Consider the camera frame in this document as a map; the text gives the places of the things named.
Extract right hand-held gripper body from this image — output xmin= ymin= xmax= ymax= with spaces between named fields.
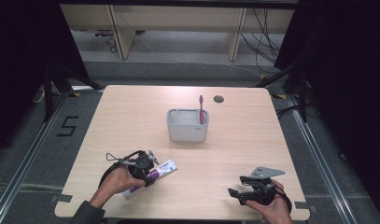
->
xmin=248 ymin=165 xmax=286 ymax=206

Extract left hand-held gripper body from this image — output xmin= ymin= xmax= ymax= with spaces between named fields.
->
xmin=127 ymin=149 xmax=160 ymax=180

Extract purple and white toothpaste tube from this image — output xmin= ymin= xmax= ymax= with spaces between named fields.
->
xmin=121 ymin=157 xmax=178 ymax=200

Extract white toothbrush holder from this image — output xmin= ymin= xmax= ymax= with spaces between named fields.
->
xmin=165 ymin=107 xmax=210 ymax=144

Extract pink toothbrush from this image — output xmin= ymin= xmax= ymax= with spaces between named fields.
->
xmin=198 ymin=94 xmax=205 ymax=125

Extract person's right hand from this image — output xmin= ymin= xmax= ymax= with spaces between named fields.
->
xmin=245 ymin=179 xmax=294 ymax=224

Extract person's left hand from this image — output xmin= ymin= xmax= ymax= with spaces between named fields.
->
xmin=98 ymin=166 xmax=147 ymax=201

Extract black metal stand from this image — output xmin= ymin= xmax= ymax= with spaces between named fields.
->
xmin=254 ymin=60 xmax=311 ymax=123
xmin=42 ymin=63 xmax=103 ymax=123

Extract black curtain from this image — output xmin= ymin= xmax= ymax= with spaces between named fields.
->
xmin=273 ymin=0 xmax=380 ymax=216
xmin=0 ymin=0 xmax=89 ymax=157

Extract light wooden desk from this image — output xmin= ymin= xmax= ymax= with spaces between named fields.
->
xmin=60 ymin=4 xmax=296 ymax=63

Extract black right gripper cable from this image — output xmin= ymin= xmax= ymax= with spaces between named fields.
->
xmin=275 ymin=186 xmax=293 ymax=214

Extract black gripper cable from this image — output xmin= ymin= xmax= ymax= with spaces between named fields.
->
xmin=275 ymin=186 xmax=293 ymax=214
xmin=98 ymin=149 xmax=146 ymax=189

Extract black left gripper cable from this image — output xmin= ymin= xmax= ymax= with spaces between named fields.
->
xmin=98 ymin=149 xmax=146 ymax=189

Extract metal floor rail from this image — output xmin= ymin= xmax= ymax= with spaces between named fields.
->
xmin=285 ymin=92 xmax=361 ymax=224
xmin=0 ymin=91 xmax=71 ymax=223

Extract hanging black cables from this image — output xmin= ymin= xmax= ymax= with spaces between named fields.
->
xmin=240 ymin=7 xmax=287 ymax=75

